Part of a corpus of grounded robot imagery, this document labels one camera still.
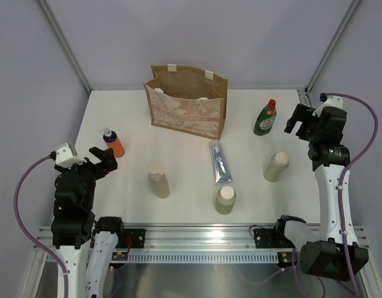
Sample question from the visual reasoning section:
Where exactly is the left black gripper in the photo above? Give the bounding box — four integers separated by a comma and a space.
55, 147, 117, 209

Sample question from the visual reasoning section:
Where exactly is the orange blue pump bottle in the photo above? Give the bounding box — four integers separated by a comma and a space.
103, 127, 125, 158

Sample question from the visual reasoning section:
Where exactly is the green dish soap bottle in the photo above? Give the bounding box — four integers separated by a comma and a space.
253, 99, 277, 136

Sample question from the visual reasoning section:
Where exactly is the beige pump bottle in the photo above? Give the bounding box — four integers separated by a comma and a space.
148, 161, 170, 199

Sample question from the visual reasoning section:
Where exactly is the silver blue tube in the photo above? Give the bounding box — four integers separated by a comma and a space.
209, 140, 233, 185

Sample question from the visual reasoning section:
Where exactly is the jute canvas tote bag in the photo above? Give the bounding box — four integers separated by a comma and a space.
143, 64, 228, 140

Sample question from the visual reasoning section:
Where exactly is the green bottle front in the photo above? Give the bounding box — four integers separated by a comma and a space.
215, 186, 236, 215

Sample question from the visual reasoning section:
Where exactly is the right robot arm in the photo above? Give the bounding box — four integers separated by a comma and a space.
273, 104, 368, 282

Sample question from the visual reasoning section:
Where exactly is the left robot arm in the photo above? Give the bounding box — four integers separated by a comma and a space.
51, 145, 130, 297

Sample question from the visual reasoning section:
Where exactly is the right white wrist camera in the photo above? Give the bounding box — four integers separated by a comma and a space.
313, 93, 344, 117

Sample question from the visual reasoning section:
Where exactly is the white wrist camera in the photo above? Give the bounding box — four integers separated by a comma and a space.
55, 142, 87, 169
313, 93, 344, 117

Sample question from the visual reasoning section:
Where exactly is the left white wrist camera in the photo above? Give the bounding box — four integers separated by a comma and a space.
55, 142, 87, 169

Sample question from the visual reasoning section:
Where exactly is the right aluminium frame post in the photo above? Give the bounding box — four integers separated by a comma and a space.
304, 0, 363, 95

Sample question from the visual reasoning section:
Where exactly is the aluminium frame post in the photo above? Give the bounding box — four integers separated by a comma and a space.
36, 0, 92, 95
304, 0, 363, 95

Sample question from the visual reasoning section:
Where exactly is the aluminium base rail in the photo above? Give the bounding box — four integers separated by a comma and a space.
32, 222, 370, 252

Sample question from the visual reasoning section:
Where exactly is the left aluminium frame post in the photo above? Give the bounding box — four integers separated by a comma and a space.
36, 0, 92, 95

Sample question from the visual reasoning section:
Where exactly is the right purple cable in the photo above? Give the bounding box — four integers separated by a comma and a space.
326, 93, 379, 298

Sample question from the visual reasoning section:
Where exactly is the white slotted cable duct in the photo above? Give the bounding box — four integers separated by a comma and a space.
111, 251, 279, 264

